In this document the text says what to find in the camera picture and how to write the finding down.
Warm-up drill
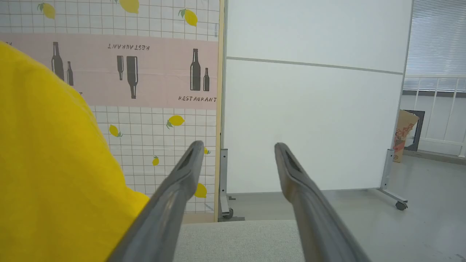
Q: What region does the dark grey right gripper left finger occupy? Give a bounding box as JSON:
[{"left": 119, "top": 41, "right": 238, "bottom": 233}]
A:
[{"left": 106, "top": 140, "right": 205, "bottom": 262}]

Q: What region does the white metal railing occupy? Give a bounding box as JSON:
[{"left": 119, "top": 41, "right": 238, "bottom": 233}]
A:
[{"left": 402, "top": 75, "right": 466, "bottom": 158}]

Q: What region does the lemon print partition panel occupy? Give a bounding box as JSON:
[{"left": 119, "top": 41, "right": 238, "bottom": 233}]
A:
[{"left": 0, "top": 0, "right": 225, "bottom": 223}]

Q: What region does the brown cardboard box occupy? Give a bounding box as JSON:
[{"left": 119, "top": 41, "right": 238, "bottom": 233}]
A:
[{"left": 392, "top": 109, "right": 420, "bottom": 163}]

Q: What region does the white window blind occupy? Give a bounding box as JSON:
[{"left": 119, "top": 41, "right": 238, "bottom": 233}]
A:
[{"left": 405, "top": 0, "right": 466, "bottom": 77}]

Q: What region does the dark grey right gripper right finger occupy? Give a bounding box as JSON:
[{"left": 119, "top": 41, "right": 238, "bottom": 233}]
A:
[{"left": 274, "top": 142, "right": 372, "bottom": 262}]

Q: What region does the white partition board on wheels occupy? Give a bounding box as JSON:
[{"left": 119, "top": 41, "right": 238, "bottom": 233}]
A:
[{"left": 218, "top": 0, "right": 414, "bottom": 222}]

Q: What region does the black framed panel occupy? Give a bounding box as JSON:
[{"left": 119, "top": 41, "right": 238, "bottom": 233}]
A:
[{"left": 403, "top": 110, "right": 425, "bottom": 151}]

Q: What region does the yellow garment with cartoon print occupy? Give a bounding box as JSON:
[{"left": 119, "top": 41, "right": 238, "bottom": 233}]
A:
[{"left": 0, "top": 41, "right": 150, "bottom": 262}]

